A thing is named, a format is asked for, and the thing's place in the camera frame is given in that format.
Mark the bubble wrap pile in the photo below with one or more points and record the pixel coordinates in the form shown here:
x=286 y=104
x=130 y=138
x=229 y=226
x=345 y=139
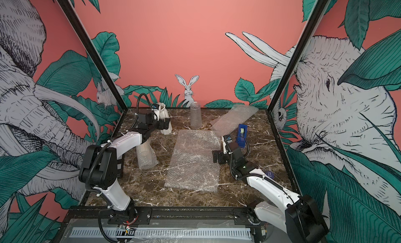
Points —
x=191 y=165

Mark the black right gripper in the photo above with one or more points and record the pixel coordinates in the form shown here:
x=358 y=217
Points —
x=215 y=154

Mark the clear textured glass vase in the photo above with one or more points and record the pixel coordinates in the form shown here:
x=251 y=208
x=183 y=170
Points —
x=195 y=116

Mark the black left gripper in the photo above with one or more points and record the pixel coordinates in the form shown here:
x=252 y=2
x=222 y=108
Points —
x=161 y=126

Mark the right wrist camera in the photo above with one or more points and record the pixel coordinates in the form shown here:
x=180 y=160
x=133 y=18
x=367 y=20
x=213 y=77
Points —
x=226 y=140

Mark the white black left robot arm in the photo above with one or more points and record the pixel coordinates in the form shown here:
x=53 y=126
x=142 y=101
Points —
x=99 y=170

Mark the black front mounting rail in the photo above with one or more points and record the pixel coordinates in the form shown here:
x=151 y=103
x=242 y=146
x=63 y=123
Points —
x=145 y=214

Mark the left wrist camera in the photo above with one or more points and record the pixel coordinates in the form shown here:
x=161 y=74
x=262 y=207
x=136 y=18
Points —
x=157 y=113

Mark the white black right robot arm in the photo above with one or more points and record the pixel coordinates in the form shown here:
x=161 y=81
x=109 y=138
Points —
x=298 y=216

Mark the bubble wrap sheet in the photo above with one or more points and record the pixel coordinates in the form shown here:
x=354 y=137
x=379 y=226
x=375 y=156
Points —
x=146 y=156
x=233 y=118

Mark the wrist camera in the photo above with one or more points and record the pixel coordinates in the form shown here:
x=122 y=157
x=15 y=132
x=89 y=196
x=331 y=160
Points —
x=157 y=113
x=226 y=140

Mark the tall white ribbed vase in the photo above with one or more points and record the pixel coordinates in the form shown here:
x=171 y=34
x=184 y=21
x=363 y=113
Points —
x=166 y=127

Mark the white slotted cable duct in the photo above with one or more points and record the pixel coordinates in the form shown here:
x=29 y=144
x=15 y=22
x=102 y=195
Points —
x=153 y=232

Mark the blue tape dispenser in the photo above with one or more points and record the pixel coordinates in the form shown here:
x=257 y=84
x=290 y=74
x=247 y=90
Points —
x=241 y=135

